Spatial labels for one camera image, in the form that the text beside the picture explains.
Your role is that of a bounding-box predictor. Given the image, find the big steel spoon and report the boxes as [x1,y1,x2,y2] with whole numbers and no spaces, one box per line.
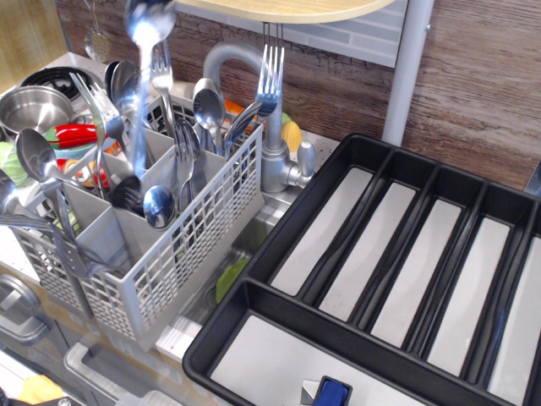
[124,1,176,178]

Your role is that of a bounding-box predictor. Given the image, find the steel fork basket centre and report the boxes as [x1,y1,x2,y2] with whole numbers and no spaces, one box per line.
[174,119,200,211]

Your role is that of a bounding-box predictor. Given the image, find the steel spoon front centre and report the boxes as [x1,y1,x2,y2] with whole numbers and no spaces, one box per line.
[143,185,177,230]

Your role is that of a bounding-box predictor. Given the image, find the steel spoon back right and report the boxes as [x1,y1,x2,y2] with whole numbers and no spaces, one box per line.
[193,78,226,156]

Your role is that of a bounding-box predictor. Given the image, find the grey plastic cutlery basket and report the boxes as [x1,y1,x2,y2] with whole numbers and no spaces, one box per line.
[14,122,264,350]

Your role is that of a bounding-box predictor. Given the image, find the black cutlery tray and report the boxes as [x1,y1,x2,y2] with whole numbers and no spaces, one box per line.
[183,134,540,405]

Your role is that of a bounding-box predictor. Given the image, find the steel spoon back left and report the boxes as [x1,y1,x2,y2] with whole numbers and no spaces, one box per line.
[111,60,139,127]

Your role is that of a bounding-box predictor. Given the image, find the steel spoon far left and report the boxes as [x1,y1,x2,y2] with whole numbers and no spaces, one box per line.
[16,129,81,188]

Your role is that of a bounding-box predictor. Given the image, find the silver toy faucet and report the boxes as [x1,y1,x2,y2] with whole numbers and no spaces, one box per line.
[203,41,315,192]

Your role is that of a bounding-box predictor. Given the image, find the yellow toy corn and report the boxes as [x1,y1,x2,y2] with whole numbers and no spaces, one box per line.
[281,113,303,152]

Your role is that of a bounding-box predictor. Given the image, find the green toy in sink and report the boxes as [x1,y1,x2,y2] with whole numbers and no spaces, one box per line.
[216,258,249,304]

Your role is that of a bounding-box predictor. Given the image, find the tall steel fork right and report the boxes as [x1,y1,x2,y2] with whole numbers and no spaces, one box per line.
[255,44,285,120]

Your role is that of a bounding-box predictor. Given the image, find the steel fork back centre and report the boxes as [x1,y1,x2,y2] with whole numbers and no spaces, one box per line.
[150,40,175,138]

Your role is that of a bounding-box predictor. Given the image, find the wooden shelf board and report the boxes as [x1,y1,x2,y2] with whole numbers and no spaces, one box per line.
[177,0,392,25]

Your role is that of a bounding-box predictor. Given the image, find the steel fork left tall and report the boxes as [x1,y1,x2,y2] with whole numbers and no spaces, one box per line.
[69,73,106,199]

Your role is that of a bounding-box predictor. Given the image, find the steel spatula front left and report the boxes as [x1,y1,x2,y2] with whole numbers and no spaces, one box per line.
[55,189,112,280]

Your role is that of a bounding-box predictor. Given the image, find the red toy chili pepper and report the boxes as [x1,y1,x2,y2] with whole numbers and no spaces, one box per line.
[44,123,97,150]

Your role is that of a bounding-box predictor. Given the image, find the hanging steel strainer ladle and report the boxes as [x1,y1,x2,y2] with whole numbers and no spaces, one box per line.
[84,0,112,63]

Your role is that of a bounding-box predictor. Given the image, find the black stove burner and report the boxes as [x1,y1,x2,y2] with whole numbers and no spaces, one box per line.
[20,67,94,102]

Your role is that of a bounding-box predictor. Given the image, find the steel pot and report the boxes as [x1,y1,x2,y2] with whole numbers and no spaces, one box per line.
[1,85,75,137]

